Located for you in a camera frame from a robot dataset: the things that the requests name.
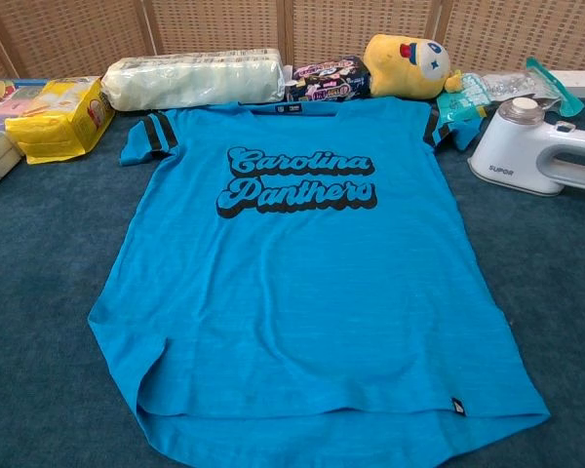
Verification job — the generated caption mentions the blue Carolina Panthers T-shirt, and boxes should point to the blue Carolina Panthers T-shirt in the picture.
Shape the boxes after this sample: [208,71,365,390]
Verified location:
[87,96,552,468]

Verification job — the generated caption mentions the white handheld garment steamer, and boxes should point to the white handheld garment steamer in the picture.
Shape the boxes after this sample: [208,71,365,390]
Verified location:
[467,96,585,197]

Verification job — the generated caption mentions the dark purple snack package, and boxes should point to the dark purple snack package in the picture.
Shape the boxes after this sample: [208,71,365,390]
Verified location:
[286,55,371,103]

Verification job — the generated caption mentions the white tissue roll pack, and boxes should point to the white tissue roll pack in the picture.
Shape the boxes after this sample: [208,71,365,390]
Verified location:
[100,47,287,112]

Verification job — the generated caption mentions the yellow plush toy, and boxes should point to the yellow plush toy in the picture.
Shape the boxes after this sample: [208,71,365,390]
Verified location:
[363,33,464,101]

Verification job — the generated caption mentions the mint green snack bag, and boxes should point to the mint green snack bag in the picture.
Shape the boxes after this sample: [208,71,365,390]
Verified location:
[437,72,491,123]

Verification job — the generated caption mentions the dark teal carpet cover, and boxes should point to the dark teal carpet cover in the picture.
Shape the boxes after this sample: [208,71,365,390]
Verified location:
[0,97,585,468]

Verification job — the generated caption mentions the yellow biscuit bag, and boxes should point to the yellow biscuit bag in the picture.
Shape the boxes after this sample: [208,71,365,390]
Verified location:
[4,76,116,166]

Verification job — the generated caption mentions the clear teal-edged plastic bag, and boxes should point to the clear teal-edged plastic bag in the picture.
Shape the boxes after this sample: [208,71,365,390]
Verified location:
[477,57,585,118]

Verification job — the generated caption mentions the rattan folding screen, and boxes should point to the rattan folding screen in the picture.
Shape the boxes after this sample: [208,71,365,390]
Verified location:
[0,0,585,82]

